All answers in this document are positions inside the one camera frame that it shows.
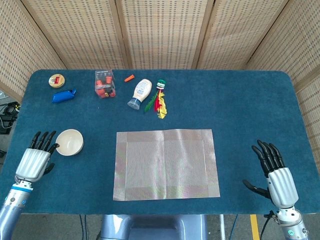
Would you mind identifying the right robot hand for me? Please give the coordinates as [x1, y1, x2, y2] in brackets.
[242, 139, 300, 209]

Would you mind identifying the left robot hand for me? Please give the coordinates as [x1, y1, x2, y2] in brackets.
[14, 130, 61, 183]

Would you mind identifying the white bowl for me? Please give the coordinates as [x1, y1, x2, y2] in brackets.
[55, 128, 85, 156]

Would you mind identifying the brown woven placemat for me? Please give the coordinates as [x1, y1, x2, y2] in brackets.
[112, 128, 221, 201]

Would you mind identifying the blue pouch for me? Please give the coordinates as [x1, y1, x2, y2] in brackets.
[51, 88, 77, 104]

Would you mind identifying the white table leg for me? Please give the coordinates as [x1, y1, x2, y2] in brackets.
[218, 214, 226, 240]

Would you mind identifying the blue carpet table cover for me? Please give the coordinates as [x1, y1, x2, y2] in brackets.
[0, 69, 320, 216]

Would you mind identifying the round tin with red label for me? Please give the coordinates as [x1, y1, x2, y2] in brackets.
[48, 73, 66, 89]

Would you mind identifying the clear box with orange items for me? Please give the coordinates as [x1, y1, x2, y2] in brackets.
[94, 69, 117, 99]

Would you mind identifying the white squeeze sauce bottle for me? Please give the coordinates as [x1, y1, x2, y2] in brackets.
[127, 78, 153, 110]

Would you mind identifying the blue grey robot torso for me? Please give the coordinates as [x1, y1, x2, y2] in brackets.
[96, 214, 208, 240]

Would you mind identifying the colourful feather shuttlecock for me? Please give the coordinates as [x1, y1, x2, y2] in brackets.
[143, 79, 168, 120]

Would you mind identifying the woven bamboo folding screen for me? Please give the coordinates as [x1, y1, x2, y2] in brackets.
[0, 0, 320, 161]

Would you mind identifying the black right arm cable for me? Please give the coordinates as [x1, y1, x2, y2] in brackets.
[259, 211, 276, 240]

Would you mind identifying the black equipment with cables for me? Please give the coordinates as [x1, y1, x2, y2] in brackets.
[0, 101, 21, 135]

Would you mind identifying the blue floor cable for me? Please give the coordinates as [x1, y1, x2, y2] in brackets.
[229, 214, 239, 240]

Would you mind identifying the black floor cable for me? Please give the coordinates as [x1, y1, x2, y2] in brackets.
[79, 214, 87, 240]

